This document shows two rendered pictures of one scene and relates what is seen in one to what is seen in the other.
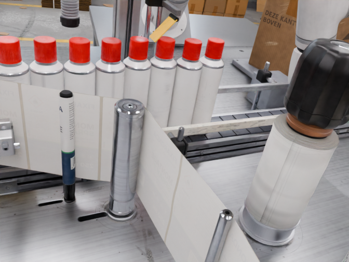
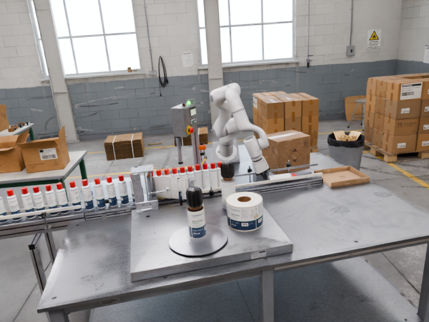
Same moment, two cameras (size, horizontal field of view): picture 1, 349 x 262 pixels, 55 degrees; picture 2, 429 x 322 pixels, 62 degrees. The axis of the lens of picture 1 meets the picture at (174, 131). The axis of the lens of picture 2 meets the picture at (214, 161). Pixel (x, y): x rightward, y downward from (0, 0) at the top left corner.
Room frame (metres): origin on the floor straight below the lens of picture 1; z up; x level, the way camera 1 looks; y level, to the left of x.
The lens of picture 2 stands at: (-1.54, -0.74, 1.87)
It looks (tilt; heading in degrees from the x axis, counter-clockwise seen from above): 19 degrees down; 18
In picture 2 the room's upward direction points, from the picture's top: 4 degrees counter-clockwise
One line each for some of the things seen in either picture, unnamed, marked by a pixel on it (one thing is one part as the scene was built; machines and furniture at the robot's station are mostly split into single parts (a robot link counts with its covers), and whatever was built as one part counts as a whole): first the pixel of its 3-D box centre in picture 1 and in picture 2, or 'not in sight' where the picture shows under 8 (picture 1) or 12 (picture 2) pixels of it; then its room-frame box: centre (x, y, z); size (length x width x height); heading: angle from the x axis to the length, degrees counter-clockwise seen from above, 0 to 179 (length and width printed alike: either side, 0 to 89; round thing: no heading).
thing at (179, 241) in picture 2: not in sight; (198, 239); (-0.01, -0.11, 0.89); 0.31 x 0.31 x 0.01
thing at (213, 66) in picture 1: (205, 87); (221, 176); (0.64, -0.05, 0.98); 0.05 x 0.05 x 0.20
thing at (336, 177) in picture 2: not in sight; (340, 176); (1.08, -0.84, 0.85); 0.30 x 0.26 x 0.04; 119
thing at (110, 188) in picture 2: not in sight; (111, 191); (0.28, 0.59, 0.98); 0.05 x 0.05 x 0.20
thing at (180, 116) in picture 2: not in sight; (184, 119); (0.62, 0.17, 1.38); 0.17 x 0.10 x 0.19; 174
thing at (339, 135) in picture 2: not in sight; (348, 144); (3.11, -0.99, 0.50); 0.42 x 0.41 x 0.28; 111
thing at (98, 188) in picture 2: not in sight; (99, 193); (0.25, 0.66, 0.98); 0.05 x 0.05 x 0.20
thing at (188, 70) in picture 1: (184, 90); (213, 177); (0.61, -0.01, 0.98); 0.05 x 0.05 x 0.20
